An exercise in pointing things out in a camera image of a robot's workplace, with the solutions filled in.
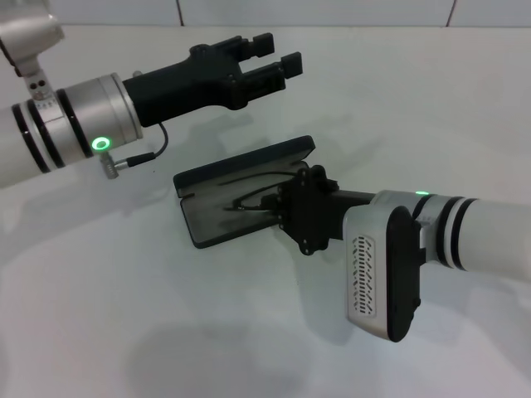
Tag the black glasses case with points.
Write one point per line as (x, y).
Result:
(249, 159)

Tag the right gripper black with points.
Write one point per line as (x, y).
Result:
(315, 211)

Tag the black glasses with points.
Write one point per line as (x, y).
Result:
(240, 206)

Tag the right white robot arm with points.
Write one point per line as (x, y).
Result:
(498, 232)

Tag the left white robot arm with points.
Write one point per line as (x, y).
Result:
(83, 116)

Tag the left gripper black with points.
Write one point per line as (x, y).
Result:
(186, 87)

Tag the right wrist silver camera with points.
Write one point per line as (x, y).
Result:
(365, 257)

